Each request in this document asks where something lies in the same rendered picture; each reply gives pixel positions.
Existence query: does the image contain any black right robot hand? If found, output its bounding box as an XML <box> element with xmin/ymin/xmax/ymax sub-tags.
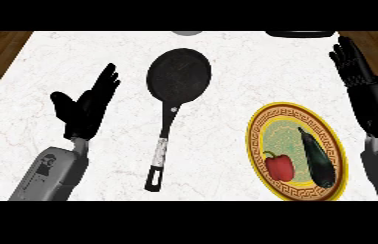
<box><xmin>328</xmin><ymin>35</ymin><xmax>378</xmax><ymax>138</ymax></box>

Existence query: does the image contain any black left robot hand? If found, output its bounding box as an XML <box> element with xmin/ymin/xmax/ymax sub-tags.
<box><xmin>49</xmin><ymin>62</ymin><xmax>123</xmax><ymax>142</ymax></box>

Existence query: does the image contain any black frying pan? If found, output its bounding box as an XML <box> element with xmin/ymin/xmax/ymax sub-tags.
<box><xmin>144</xmin><ymin>47</ymin><xmax>215</xmax><ymax>193</ymax></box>

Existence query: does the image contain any yellow patterned plate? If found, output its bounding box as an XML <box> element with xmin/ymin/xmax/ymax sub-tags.
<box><xmin>246</xmin><ymin>101</ymin><xmax>351</xmax><ymax>202</ymax></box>

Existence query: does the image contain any red bell pepper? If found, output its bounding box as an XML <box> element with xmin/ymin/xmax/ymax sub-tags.
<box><xmin>263</xmin><ymin>150</ymin><xmax>296</xmax><ymax>183</ymax></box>

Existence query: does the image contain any black flat object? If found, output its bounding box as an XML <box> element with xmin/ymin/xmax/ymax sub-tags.
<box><xmin>265</xmin><ymin>30</ymin><xmax>337</xmax><ymax>39</ymax></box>

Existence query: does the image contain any dark green eggplant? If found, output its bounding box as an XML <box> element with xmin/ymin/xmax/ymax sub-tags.
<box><xmin>297</xmin><ymin>126</ymin><xmax>339</xmax><ymax>189</ymax></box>

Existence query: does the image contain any grey round object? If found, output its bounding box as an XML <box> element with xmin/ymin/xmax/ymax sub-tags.
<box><xmin>172</xmin><ymin>30</ymin><xmax>204</xmax><ymax>37</ymax></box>

